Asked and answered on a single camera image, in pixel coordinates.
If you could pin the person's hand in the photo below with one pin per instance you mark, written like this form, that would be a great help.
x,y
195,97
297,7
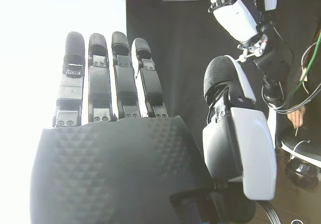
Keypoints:
x,y
298,117

